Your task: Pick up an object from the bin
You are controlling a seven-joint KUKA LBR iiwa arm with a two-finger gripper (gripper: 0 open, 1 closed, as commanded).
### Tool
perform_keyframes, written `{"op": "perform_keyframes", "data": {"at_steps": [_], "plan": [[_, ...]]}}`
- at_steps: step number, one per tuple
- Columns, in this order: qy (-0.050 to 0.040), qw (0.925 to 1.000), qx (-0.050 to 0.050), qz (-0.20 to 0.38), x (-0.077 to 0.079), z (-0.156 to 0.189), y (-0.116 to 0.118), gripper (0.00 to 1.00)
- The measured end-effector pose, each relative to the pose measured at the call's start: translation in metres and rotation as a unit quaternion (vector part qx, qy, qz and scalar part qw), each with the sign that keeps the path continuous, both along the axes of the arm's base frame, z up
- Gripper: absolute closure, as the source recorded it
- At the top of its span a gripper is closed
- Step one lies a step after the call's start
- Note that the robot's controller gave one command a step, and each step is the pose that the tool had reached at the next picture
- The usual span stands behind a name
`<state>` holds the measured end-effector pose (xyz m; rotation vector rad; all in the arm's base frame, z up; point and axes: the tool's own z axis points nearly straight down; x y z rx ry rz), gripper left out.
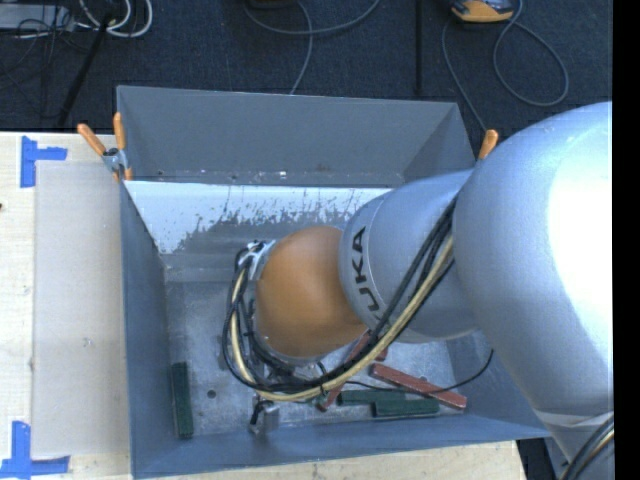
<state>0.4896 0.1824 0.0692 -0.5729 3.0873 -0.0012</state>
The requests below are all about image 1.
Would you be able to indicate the red-brown flat block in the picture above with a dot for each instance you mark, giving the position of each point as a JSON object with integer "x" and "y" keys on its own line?
{"x": 420, "y": 387}
{"x": 332, "y": 398}

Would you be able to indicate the dark green flat block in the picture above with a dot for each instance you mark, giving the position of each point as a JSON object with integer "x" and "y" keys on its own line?
{"x": 182, "y": 403}
{"x": 405, "y": 407}
{"x": 370, "y": 397}

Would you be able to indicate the grey metal bin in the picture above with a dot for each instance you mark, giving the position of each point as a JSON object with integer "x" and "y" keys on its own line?
{"x": 210, "y": 328}

